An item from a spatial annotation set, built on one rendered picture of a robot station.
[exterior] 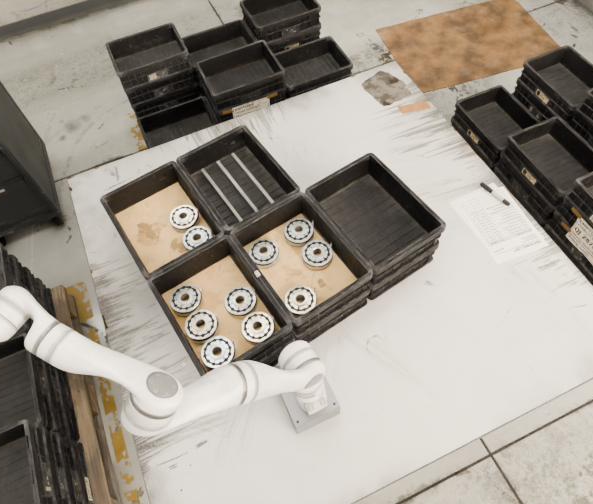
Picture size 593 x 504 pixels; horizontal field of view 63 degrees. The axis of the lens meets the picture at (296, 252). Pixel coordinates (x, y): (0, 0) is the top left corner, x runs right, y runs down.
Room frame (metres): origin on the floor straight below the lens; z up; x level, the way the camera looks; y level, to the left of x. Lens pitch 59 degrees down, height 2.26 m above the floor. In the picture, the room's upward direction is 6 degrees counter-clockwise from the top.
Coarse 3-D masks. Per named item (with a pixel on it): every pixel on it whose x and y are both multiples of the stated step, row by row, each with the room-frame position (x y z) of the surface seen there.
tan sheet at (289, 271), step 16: (288, 256) 0.85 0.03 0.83; (336, 256) 0.82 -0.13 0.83; (272, 272) 0.79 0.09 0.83; (288, 272) 0.78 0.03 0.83; (304, 272) 0.78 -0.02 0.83; (320, 272) 0.77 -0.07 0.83; (336, 272) 0.76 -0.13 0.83; (288, 288) 0.72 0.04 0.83; (320, 288) 0.71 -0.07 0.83; (336, 288) 0.70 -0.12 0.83
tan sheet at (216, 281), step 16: (208, 272) 0.82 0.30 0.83; (224, 272) 0.81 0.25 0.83; (240, 272) 0.80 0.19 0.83; (208, 288) 0.76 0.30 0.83; (224, 288) 0.75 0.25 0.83; (208, 304) 0.70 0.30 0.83; (176, 320) 0.65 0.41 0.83; (224, 320) 0.64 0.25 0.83; (240, 320) 0.63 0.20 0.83; (224, 336) 0.58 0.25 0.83; (240, 336) 0.58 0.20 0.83; (240, 352) 0.52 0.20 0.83
